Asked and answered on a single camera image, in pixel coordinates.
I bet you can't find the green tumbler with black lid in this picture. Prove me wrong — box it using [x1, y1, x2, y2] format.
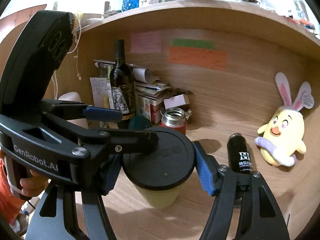
[123, 127, 196, 209]

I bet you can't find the orange jacket sleeve forearm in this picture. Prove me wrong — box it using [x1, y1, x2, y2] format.
[0, 151, 24, 224]

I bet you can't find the black tumbler lying down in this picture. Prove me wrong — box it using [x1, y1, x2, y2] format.
[227, 133, 253, 174]

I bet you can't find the person's left hand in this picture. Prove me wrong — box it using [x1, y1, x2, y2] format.
[20, 170, 49, 197]

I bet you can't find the dark green hexagonal box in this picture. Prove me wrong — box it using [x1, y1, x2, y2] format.
[128, 115, 152, 131]

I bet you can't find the red thermos steel top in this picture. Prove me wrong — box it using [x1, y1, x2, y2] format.
[161, 107, 191, 135]

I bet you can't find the dark wine bottle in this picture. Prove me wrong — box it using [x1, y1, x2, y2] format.
[110, 40, 136, 129]

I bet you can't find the yellow chick plush toy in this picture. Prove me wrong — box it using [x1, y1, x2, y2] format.
[254, 72, 315, 167]

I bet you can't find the pink sticky note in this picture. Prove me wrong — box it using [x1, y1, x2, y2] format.
[130, 31, 162, 54]

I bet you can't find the orange sticky note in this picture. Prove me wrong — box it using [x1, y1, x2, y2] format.
[168, 47, 227, 70]

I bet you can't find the green sticky note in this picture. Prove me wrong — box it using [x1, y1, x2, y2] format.
[172, 38, 214, 50]

